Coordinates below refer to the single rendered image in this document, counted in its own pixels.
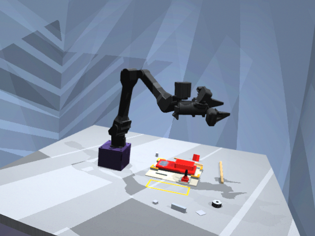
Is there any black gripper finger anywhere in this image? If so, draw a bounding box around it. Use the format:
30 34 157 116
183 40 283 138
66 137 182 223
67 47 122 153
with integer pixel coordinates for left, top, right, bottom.
215 108 230 124
208 98 223 108

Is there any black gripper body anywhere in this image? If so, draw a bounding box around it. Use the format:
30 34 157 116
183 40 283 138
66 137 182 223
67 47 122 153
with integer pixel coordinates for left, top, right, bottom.
190 99 217 126

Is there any small black tyre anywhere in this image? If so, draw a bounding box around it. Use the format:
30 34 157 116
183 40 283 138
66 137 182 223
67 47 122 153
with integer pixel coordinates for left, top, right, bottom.
212 200 222 208

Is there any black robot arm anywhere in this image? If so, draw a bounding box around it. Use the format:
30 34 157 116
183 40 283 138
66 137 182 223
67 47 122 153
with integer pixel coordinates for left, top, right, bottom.
108 68 212 148

